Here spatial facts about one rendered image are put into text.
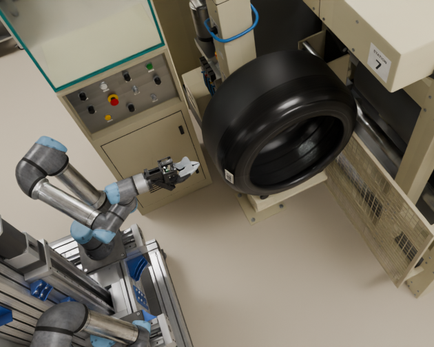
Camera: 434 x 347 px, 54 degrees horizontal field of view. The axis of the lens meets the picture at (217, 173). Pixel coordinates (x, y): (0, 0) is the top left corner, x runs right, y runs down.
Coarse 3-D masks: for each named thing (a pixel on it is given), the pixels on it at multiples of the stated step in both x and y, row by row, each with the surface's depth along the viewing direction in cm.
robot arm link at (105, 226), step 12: (24, 168) 164; (36, 168) 165; (24, 180) 163; (36, 180) 163; (48, 180) 168; (24, 192) 164; (36, 192) 163; (48, 192) 163; (60, 192) 164; (48, 204) 164; (60, 204) 162; (72, 204) 161; (84, 204) 163; (72, 216) 162; (84, 216) 160; (96, 216) 160; (108, 216) 161; (96, 228) 160; (108, 228) 159; (108, 240) 160
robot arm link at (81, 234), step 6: (72, 222) 195; (78, 222) 194; (72, 228) 194; (78, 228) 193; (84, 228) 193; (72, 234) 193; (78, 234) 192; (84, 234) 191; (90, 234) 192; (78, 240) 192; (84, 240) 192; (90, 240) 194; (96, 240) 198; (84, 246) 198; (90, 246) 198; (96, 246) 201
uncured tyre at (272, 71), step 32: (256, 64) 153; (288, 64) 151; (320, 64) 158; (224, 96) 155; (256, 96) 147; (288, 96) 144; (320, 96) 147; (352, 96) 158; (224, 128) 154; (256, 128) 146; (288, 128) 201; (320, 128) 192; (352, 128) 168; (224, 160) 157; (256, 160) 199; (288, 160) 197; (320, 160) 182; (256, 192) 176
